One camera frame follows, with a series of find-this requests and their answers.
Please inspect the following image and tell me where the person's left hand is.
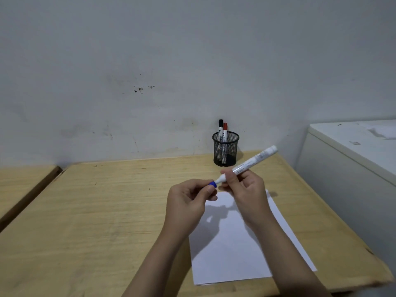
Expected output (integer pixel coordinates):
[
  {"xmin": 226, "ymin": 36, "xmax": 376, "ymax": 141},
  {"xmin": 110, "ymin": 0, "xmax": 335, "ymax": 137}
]
[{"xmin": 164, "ymin": 179, "xmax": 218, "ymax": 236}]

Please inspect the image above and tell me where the person's right hand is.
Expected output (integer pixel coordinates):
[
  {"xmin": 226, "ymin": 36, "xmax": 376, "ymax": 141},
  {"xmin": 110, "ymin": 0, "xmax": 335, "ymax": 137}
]
[{"xmin": 218, "ymin": 167, "xmax": 273, "ymax": 227}]

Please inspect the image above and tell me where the white whiteboard marker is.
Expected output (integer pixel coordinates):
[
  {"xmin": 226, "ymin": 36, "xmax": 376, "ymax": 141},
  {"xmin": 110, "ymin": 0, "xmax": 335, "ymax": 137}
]
[{"xmin": 216, "ymin": 145, "xmax": 278, "ymax": 186}]

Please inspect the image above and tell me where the person's left forearm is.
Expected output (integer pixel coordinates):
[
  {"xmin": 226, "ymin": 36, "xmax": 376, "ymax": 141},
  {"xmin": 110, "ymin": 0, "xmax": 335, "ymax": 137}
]
[{"xmin": 122, "ymin": 224, "xmax": 194, "ymax": 297}]

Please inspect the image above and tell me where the person's right forearm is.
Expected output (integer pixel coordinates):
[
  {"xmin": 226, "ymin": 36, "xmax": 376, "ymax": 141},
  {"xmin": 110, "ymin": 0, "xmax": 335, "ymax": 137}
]
[{"xmin": 247, "ymin": 215, "xmax": 332, "ymax": 297}]

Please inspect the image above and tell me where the black mesh pen holder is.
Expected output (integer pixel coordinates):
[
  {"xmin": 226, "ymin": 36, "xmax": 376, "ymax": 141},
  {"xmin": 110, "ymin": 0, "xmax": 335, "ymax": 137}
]
[{"xmin": 212, "ymin": 131, "xmax": 240, "ymax": 167}]

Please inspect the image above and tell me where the red capped marker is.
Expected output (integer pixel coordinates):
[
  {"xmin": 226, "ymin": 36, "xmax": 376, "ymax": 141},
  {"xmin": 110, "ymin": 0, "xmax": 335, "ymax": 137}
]
[{"xmin": 222, "ymin": 123, "xmax": 228, "ymax": 164}]

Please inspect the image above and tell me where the black capped marker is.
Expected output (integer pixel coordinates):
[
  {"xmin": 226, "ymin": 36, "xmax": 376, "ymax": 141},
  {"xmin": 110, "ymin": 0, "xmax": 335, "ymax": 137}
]
[{"xmin": 218, "ymin": 119, "xmax": 224, "ymax": 162}]

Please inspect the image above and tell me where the white paper sheet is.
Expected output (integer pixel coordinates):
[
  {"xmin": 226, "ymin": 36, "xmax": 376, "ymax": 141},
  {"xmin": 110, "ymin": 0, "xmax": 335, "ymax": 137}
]
[{"xmin": 188, "ymin": 189, "xmax": 318, "ymax": 286}]

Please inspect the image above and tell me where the white cabinet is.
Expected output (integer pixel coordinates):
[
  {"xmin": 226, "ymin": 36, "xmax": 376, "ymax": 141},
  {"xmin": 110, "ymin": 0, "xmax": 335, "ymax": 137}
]
[{"xmin": 294, "ymin": 119, "xmax": 396, "ymax": 277}]

